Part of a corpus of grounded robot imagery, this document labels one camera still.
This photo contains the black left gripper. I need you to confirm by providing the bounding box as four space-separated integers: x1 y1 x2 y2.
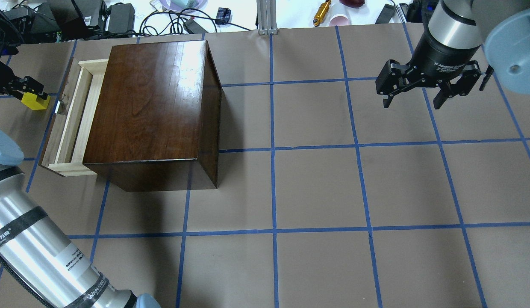
0 61 46 100

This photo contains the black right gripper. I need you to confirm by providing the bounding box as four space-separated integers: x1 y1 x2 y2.
376 30 481 110

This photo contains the yellow block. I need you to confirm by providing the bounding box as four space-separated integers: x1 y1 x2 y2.
21 93 50 110

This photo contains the wooden drawer with white handle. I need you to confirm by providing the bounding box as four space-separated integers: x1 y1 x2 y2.
38 58 108 177

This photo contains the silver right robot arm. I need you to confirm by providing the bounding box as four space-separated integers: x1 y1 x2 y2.
376 0 530 109

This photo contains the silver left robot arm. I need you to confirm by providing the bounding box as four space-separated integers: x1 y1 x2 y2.
0 130 159 308

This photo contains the dark wooden drawer box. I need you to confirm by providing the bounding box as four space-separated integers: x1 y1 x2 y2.
82 40 223 192

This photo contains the black flat power brick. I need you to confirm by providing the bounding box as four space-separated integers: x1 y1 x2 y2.
375 4 396 24

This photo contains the pink cup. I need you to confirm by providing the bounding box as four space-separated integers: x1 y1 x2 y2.
328 13 352 26

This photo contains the black power adapter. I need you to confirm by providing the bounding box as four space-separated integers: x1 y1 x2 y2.
107 3 135 38

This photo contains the gold cylinder tool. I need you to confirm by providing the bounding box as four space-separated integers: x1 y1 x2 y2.
312 0 331 27

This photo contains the brown paper table mat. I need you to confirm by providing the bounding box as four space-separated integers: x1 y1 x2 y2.
0 24 530 308

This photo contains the purple plate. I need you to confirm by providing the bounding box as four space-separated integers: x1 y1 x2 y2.
159 0 208 12

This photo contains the teal cup on plate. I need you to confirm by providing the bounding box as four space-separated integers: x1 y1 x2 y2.
170 0 199 10

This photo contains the small blue device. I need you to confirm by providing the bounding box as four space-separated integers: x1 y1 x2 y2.
215 7 232 26

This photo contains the aluminium frame post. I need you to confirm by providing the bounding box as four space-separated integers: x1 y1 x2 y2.
256 0 278 35

